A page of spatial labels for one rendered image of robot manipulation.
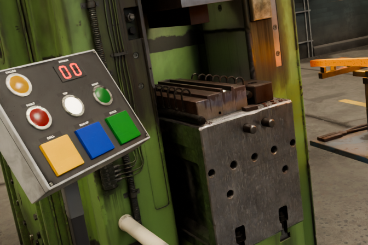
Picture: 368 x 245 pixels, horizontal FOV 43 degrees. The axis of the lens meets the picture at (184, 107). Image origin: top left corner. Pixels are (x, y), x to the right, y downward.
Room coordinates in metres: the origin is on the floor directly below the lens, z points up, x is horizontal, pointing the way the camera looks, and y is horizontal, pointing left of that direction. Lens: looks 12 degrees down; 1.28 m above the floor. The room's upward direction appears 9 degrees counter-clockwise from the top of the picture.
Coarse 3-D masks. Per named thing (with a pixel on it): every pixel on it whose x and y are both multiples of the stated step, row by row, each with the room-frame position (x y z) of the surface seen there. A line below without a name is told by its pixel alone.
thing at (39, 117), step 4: (36, 108) 0.99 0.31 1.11; (32, 112) 0.97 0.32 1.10; (36, 112) 0.98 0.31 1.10; (40, 112) 0.99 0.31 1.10; (44, 112) 0.99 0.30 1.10; (32, 116) 0.97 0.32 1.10; (36, 116) 0.97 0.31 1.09; (40, 116) 0.98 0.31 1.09; (44, 116) 0.98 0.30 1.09; (48, 116) 0.99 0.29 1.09; (32, 120) 0.96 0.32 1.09; (36, 120) 0.97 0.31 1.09; (40, 120) 0.97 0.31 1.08; (44, 120) 0.98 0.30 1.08; (48, 120) 0.99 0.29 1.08; (36, 124) 0.96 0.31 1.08; (40, 124) 0.97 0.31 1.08; (44, 124) 0.97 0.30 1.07
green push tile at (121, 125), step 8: (120, 112) 1.14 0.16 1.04; (112, 120) 1.10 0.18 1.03; (120, 120) 1.12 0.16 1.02; (128, 120) 1.13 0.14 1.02; (112, 128) 1.08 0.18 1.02; (120, 128) 1.10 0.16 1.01; (128, 128) 1.12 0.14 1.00; (136, 128) 1.13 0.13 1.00; (120, 136) 1.08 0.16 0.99; (128, 136) 1.10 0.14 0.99; (136, 136) 1.12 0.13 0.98; (120, 144) 1.07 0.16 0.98
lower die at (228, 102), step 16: (192, 80) 1.76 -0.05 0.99; (160, 96) 1.60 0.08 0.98; (176, 96) 1.55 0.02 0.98; (192, 96) 1.51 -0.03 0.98; (208, 96) 1.43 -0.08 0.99; (224, 96) 1.46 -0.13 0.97; (240, 96) 1.50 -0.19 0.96; (192, 112) 1.43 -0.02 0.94; (208, 112) 1.43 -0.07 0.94; (224, 112) 1.46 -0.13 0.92
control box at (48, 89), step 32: (32, 64) 1.07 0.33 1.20; (64, 64) 1.13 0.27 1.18; (96, 64) 1.20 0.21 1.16; (0, 96) 0.95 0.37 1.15; (32, 96) 1.01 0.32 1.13; (64, 96) 1.06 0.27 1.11; (0, 128) 0.94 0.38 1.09; (32, 128) 0.95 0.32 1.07; (64, 128) 1.00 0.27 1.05; (32, 160) 0.90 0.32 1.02; (96, 160) 1.00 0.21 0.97; (32, 192) 0.91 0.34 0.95
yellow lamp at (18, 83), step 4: (16, 76) 1.01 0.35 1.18; (12, 80) 1.00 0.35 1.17; (16, 80) 1.00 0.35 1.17; (20, 80) 1.01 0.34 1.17; (24, 80) 1.02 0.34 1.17; (12, 84) 0.99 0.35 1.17; (16, 84) 0.99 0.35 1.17; (20, 84) 1.00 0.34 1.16; (24, 84) 1.01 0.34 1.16; (12, 88) 0.98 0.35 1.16; (16, 88) 0.99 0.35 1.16; (20, 88) 0.99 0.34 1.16; (24, 88) 1.00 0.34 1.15; (28, 88) 1.01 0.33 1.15; (20, 92) 0.99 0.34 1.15; (24, 92) 1.00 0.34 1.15
